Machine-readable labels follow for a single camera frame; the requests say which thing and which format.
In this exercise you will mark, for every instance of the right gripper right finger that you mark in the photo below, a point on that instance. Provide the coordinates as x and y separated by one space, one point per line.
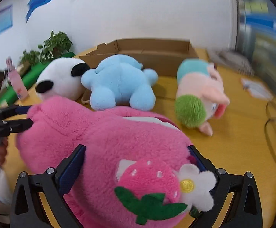
245 206

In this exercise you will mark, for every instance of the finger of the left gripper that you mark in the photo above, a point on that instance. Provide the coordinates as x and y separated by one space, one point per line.
17 126
13 110

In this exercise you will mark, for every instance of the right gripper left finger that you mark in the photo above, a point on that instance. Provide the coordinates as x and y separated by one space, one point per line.
27 209

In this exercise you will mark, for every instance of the panda plush toy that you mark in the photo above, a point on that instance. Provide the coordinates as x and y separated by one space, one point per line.
62 77

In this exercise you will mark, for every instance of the pink plush bear toy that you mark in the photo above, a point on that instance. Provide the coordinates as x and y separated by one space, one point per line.
137 171

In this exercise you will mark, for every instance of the pastel pink teal plush toy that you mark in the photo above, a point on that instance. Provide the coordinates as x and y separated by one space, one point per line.
200 95

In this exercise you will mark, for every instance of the light blue plush toy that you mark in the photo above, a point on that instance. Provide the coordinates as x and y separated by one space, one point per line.
120 80

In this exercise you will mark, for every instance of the pink sign card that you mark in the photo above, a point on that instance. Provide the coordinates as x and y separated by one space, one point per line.
15 80

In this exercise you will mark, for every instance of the potted green plant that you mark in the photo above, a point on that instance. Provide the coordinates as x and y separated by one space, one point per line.
52 48

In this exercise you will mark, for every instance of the paper sheet with orange edge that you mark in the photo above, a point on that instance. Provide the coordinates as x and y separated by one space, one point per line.
256 89

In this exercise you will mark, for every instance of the beige cloth bag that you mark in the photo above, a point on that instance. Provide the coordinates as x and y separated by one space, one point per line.
232 60

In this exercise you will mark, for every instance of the cardboard box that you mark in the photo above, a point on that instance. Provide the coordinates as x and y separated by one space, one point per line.
162 55

